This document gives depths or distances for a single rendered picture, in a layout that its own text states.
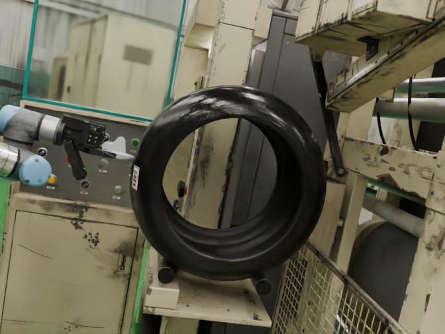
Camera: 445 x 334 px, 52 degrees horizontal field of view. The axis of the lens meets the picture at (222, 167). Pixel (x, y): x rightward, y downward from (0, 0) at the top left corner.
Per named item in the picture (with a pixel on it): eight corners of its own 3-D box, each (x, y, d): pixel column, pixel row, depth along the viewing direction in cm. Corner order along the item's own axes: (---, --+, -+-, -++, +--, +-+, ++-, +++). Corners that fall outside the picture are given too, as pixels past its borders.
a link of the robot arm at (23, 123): (1, 132, 126) (9, 103, 126) (42, 144, 128) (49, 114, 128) (-9, 133, 119) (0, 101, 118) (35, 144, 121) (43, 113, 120)
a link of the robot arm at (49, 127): (36, 142, 121) (44, 139, 129) (53, 147, 122) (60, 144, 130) (43, 115, 120) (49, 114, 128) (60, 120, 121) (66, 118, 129)
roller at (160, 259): (173, 234, 159) (166, 246, 160) (161, 228, 158) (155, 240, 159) (177, 273, 125) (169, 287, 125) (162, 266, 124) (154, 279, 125)
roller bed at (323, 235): (275, 241, 181) (291, 167, 177) (310, 246, 183) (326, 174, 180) (289, 258, 162) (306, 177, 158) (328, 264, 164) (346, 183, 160)
